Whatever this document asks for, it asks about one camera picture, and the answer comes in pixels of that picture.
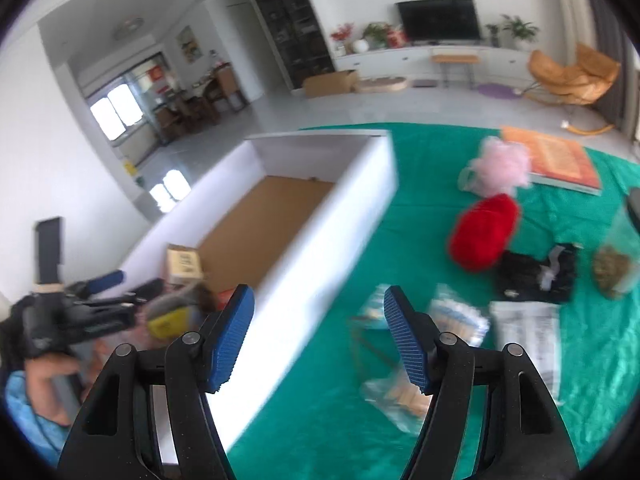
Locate blue garbage bag roll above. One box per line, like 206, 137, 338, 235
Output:
144, 282, 218, 341

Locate yellow tissue packet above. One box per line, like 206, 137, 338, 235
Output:
165, 244, 204, 286

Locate blue sleeved forearm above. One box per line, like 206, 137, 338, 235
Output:
4, 370, 70, 469

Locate person's left hand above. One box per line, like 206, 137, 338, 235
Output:
25, 353, 82, 427

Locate red sachet packet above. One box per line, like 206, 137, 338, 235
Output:
362, 367, 432, 437

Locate white printed plastic pouch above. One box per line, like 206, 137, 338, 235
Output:
489, 301, 562, 401

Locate bag of wooden sticks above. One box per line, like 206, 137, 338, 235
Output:
427, 284, 490, 348

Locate black lace fabric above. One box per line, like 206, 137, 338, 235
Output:
496, 243, 582, 304

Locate white cardboard box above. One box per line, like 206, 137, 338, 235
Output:
122, 128, 398, 448

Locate green satin tablecloth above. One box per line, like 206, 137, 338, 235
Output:
228, 122, 639, 479

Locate red yarn ball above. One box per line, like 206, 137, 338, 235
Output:
448, 194, 521, 272

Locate clear jar black lid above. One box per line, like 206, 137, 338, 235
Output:
592, 188, 640, 299

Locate wooden dining chair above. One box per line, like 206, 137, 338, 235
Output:
202, 64, 248, 113

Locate pink mesh bath pouf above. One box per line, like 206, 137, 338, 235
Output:
458, 136, 532, 198

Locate orange hardcover book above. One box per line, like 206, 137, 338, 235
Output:
500, 127, 602, 196

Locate brown cardboard box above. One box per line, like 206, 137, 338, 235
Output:
303, 70, 359, 99

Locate beige pet bed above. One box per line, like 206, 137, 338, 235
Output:
355, 77, 410, 93

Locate black glass display cabinet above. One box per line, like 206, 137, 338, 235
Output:
254, 0, 334, 90

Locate white TV cabinet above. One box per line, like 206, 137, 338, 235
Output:
333, 46, 533, 84

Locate red flowers in vase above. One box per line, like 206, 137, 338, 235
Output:
330, 23, 354, 56

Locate round white vase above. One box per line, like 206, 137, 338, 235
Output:
352, 38, 369, 54

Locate purple round floor mat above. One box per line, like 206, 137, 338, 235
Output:
476, 84, 520, 100

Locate leafy plant with red pot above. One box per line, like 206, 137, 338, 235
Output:
362, 22, 408, 50

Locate orange rocking lounge chair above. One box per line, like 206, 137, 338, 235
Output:
518, 42, 622, 136

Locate small wooden bench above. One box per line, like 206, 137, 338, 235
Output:
431, 54, 480, 89

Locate small dark potted plant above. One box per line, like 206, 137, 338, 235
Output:
486, 24, 501, 48

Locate black flat television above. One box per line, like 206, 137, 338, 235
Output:
396, 0, 482, 42

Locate green potted plant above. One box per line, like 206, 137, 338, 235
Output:
502, 14, 540, 52

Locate framed wall painting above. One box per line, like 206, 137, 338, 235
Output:
177, 25, 202, 64

